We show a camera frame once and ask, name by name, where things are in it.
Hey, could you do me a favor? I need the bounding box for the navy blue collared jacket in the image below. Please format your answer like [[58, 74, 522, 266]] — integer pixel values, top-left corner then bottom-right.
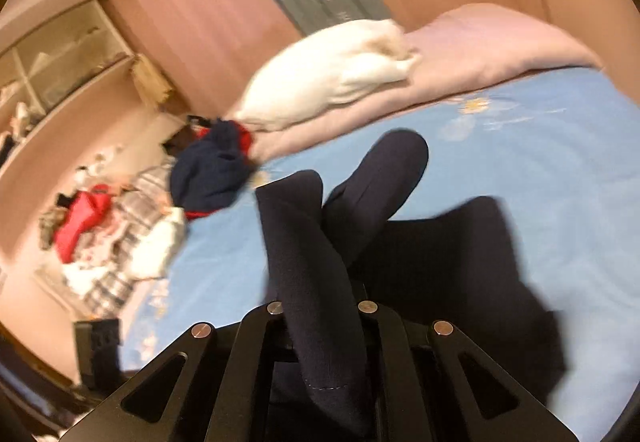
[[256, 129, 566, 440]]

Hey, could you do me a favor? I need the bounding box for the plaid grey white cloth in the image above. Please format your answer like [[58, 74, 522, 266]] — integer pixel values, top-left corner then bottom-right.
[[82, 160, 174, 318]]

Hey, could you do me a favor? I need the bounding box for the white puffy garment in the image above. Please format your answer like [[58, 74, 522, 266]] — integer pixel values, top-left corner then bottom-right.
[[126, 208, 186, 280]]

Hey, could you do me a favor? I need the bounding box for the red jacket on side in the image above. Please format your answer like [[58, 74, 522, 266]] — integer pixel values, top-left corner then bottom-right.
[[54, 184, 112, 264]]

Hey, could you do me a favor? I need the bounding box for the dark navy crumpled garment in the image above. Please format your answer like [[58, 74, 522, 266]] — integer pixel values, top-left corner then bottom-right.
[[168, 119, 256, 213]]

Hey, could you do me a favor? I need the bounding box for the red garment under navy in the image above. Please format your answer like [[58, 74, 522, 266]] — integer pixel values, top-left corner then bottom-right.
[[184, 121, 254, 221]]

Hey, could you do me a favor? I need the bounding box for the beige tassel hanging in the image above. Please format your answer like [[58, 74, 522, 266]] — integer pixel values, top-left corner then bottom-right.
[[131, 54, 174, 108]]

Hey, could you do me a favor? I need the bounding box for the light blue floral bedsheet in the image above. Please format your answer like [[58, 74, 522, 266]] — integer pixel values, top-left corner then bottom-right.
[[119, 66, 640, 442]]

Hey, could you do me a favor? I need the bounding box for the white fluffy pillow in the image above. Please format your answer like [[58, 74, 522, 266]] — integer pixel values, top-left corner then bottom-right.
[[232, 19, 421, 132]]

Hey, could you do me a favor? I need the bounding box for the pink folded quilt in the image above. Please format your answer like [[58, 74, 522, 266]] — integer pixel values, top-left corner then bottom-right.
[[250, 4, 602, 163]]

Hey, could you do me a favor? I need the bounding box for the beige wall shelf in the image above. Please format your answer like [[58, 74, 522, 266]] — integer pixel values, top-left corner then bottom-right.
[[1, 1, 141, 185]]

